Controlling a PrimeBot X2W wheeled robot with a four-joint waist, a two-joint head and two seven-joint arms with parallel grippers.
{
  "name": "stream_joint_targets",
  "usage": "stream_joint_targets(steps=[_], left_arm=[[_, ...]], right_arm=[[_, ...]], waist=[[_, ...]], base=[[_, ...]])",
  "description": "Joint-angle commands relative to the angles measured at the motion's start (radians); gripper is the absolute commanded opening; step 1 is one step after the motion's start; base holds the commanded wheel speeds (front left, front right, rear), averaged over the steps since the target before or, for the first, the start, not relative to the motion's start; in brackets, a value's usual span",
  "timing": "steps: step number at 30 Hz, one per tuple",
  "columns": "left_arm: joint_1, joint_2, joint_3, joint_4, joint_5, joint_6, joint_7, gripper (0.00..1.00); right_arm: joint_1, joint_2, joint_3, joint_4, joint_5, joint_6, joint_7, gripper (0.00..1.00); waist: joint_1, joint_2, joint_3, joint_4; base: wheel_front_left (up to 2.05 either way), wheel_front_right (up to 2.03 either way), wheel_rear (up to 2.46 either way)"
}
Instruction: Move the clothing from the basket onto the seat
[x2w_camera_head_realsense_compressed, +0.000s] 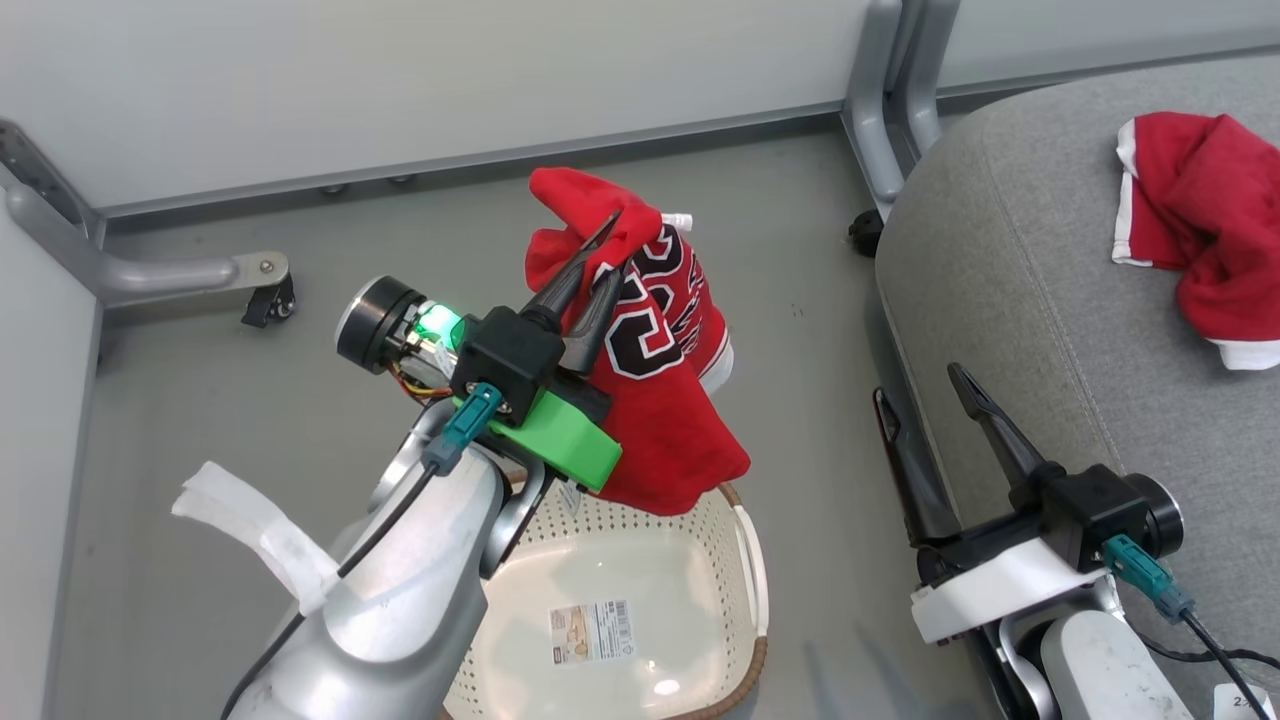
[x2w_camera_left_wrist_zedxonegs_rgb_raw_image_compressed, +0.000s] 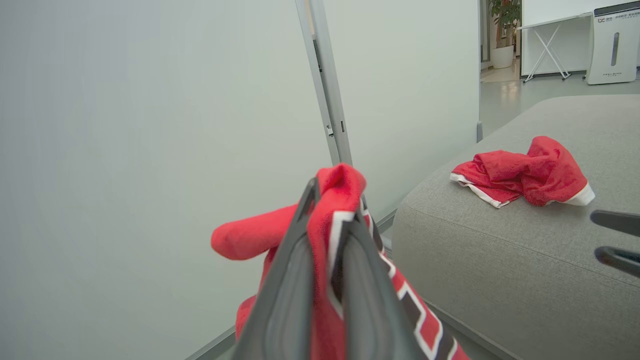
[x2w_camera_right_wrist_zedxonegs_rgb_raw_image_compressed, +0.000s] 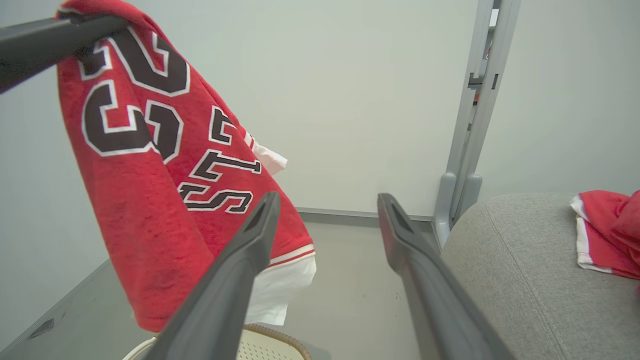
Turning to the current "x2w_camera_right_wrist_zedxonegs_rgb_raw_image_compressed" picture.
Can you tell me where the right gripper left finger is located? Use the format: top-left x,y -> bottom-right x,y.
144,191 -> 281,360

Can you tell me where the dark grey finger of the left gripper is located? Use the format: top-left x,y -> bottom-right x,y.
0,14 -> 132,95

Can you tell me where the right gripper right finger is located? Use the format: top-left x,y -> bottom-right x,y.
377,193 -> 516,360

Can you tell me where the red jersey with black lettering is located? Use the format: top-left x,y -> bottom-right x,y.
56,0 -> 318,333

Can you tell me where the red white-trimmed garment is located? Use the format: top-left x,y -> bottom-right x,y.
570,189 -> 640,281

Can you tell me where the grey fabric sofa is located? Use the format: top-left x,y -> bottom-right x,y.
440,192 -> 640,360

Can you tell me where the white laundry basket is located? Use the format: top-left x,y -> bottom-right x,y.
122,323 -> 312,360

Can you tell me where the grey metal baseboard rail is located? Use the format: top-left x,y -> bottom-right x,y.
295,206 -> 436,230

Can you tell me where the grey metal partition post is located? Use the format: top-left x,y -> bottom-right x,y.
432,0 -> 522,248

